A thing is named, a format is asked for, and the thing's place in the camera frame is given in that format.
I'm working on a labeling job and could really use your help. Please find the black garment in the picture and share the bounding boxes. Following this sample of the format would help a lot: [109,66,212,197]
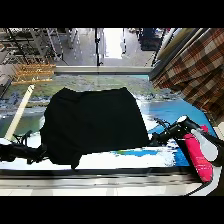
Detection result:
[39,86,151,170]

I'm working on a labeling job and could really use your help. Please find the checked shirt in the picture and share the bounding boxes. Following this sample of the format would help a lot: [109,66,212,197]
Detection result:
[150,28,224,123]

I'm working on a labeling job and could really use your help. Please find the red garment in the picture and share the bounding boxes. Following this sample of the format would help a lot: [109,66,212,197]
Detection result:
[183,124,215,184]

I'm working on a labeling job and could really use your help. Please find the silver frame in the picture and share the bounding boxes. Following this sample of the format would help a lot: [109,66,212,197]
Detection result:
[0,167,224,197]

